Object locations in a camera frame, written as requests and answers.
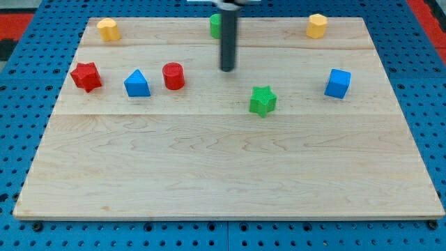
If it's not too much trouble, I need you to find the yellow heart block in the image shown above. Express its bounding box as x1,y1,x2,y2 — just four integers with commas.
96,17,121,41

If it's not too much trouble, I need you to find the green cylinder block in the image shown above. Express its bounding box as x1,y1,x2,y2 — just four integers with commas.
209,13,221,39

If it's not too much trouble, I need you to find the green star block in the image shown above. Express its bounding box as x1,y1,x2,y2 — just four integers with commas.
249,86,277,118

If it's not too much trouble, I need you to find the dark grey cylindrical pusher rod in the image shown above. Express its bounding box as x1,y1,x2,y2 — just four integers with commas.
220,2,239,72

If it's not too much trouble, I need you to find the blue cube block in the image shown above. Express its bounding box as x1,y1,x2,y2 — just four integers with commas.
324,69,351,99

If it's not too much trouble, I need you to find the blue triangle block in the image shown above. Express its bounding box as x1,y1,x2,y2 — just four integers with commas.
124,69,151,97

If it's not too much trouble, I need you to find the yellow hexagon block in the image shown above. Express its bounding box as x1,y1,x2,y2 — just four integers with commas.
306,14,328,39

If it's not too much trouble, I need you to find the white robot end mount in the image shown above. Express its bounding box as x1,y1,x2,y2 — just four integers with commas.
187,0,261,6

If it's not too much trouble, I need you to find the red star block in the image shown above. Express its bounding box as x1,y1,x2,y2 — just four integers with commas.
70,62,102,93

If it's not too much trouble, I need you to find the red cylinder block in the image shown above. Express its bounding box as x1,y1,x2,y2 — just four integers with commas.
162,62,185,90

